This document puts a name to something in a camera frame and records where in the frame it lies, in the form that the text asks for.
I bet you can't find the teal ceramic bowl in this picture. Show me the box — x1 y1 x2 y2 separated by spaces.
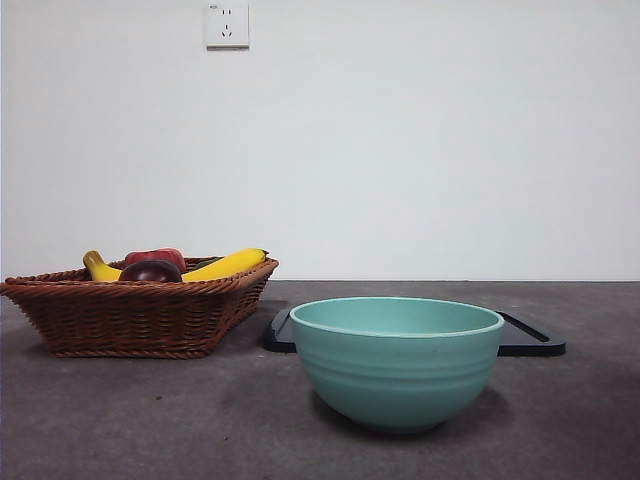
289 296 505 435

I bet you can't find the dark purple plum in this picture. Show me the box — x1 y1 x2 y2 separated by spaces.
118 259 183 284

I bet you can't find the yellow banana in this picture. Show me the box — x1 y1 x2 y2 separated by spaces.
82 247 270 283

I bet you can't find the red apple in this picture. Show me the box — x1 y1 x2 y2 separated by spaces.
123 247 186 269

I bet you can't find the brown wicker basket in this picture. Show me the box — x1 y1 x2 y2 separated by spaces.
0 257 280 359

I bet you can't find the dark rectangular tray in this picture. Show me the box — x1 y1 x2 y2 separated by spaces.
262 307 568 357

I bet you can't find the white wall socket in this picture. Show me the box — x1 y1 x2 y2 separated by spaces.
204 2 251 50

